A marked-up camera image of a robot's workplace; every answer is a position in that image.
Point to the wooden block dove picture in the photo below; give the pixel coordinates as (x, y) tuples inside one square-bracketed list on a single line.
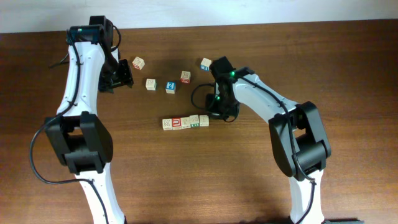
[(151, 84)]

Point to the wooden block letter J blue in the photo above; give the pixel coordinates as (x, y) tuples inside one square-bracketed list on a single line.
[(185, 122)]

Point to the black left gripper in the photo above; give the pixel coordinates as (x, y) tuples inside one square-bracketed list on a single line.
[(127, 79)]

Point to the wooden block blue top far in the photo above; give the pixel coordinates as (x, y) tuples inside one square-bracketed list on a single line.
[(205, 64)]

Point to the wooden block letter M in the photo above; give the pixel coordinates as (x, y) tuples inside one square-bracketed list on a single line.
[(167, 124)]

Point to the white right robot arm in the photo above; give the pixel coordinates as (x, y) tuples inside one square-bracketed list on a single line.
[(299, 142)]

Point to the wooden block butterfly picture red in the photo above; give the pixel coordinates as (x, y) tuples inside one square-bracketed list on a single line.
[(185, 77)]

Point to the wooden block number 1 red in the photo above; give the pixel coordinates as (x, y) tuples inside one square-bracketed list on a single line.
[(204, 120)]

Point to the wooden block red letter U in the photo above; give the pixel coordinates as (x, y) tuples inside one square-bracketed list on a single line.
[(176, 123)]

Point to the wooden block red far corner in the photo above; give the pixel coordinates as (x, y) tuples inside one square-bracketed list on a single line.
[(138, 63)]

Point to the wooden block blue number 2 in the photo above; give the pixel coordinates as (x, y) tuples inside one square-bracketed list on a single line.
[(170, 87)]

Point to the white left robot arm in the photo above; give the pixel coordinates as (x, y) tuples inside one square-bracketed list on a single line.
[(80, 140)]

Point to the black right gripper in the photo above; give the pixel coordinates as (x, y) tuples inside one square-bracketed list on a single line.
[(214, 113)]

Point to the wooden block green yellow sides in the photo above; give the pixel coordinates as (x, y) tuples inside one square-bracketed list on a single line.
[(194, 121)]

